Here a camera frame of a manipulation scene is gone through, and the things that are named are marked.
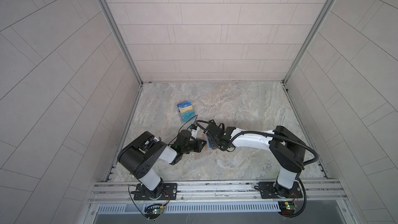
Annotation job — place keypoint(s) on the teal card on table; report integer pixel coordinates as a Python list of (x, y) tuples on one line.
[(187, 116)]

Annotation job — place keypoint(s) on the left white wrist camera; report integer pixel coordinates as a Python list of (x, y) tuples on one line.
[(194, 131)]

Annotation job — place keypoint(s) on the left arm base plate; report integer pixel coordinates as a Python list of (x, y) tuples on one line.
[(164, 191)]

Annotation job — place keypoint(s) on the gold beige card on table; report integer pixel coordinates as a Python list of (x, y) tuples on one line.
[(186, 109)]

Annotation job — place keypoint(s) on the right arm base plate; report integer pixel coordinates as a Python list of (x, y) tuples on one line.
[(272, 190)]

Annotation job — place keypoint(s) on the right green circuit board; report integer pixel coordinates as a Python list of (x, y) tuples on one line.
[(287, 208)]

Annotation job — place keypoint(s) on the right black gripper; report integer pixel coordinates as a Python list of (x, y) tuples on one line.
[(213, 146)]

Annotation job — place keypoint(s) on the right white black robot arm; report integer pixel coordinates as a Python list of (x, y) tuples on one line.
[(291, 153)]

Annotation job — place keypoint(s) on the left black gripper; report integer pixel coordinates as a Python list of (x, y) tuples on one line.
[(197, 147)]

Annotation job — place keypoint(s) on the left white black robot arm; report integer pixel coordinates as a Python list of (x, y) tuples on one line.
[(139, 156)]

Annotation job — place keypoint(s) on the left green circuit board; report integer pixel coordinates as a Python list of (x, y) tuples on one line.
[(155, 209)]

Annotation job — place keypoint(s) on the white ventilation grille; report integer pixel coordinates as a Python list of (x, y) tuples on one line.
[(191, 207)]

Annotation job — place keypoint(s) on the green circuit board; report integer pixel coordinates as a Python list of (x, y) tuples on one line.
[(155, 209), (287, 208)]

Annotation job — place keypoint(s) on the blue VIP card on table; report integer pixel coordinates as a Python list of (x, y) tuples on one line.
[(184, 104)]

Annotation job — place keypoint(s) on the aluminium mounting rail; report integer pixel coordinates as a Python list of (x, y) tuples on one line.
[(218, 191)]

